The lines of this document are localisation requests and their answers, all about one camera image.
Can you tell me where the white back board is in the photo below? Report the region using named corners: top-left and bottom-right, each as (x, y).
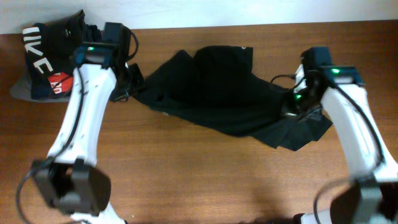
top-left (1, 0), bottom-right (397, 34)

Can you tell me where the red folded shirt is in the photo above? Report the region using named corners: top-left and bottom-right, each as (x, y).
top-left (48, 72), bottom-right (73, 94)

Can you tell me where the black folded shirt on top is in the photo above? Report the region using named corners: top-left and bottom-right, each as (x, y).
top-left (36, 9), bottom-right (102, 75)

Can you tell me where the grey folded shirt at bottom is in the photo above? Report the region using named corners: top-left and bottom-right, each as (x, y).
top-left (10, 69), bottom-right (70, 103)

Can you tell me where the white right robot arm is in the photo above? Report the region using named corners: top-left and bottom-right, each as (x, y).
top-left (292, 64), bottom-right (397, 223)

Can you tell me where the black t-shirt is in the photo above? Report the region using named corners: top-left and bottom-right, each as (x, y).
top-left (135, 45), bottom-right (332, 151)

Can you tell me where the navy shirt with white letters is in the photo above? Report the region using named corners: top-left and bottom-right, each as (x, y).
top-left (22, 24), bottom-right (71, 100)

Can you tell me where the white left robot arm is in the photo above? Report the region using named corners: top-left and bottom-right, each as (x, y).
top-left (30, 42), bottom-right (129, 223)

